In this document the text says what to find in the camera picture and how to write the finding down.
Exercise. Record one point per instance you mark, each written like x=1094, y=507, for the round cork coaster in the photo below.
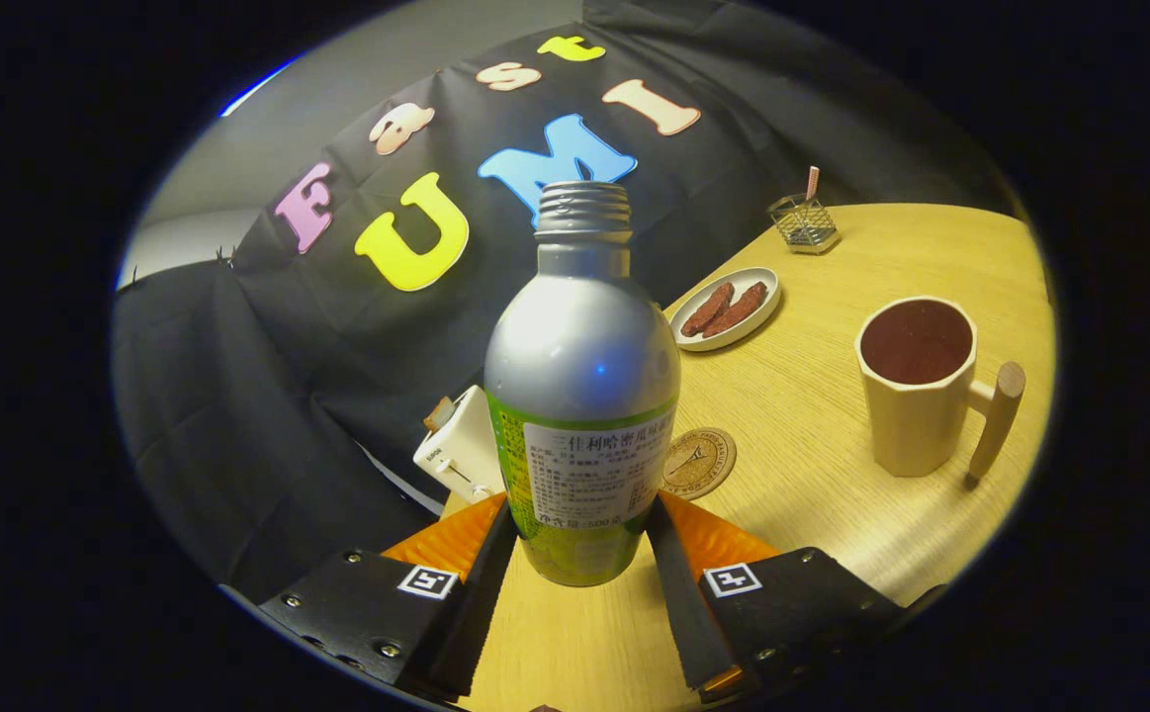
x=703, y=465

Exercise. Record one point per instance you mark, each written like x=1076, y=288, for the wooden table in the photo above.
x=812, y=534

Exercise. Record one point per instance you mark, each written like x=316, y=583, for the white oval plate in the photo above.
x=757, y=316

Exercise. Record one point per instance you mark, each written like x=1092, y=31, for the slice of toast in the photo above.
x=438, y=413

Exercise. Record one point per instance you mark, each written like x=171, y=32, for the pink checked straw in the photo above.
x=813, y=183

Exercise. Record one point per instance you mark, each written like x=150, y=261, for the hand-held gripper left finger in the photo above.
x=481, y=603

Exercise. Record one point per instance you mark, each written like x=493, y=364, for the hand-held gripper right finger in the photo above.
x=683, y=613

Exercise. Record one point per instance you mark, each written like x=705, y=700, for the red-brown meat slice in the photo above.
x=738, y=309
x=708, y=310

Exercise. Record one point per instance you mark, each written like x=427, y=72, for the silver juice bottle green label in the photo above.
x=579, y=366

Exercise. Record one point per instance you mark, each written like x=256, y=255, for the white toaster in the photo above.
x=461, y=450

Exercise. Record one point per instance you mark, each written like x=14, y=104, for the black backdrop cloth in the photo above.
x=268, y=396

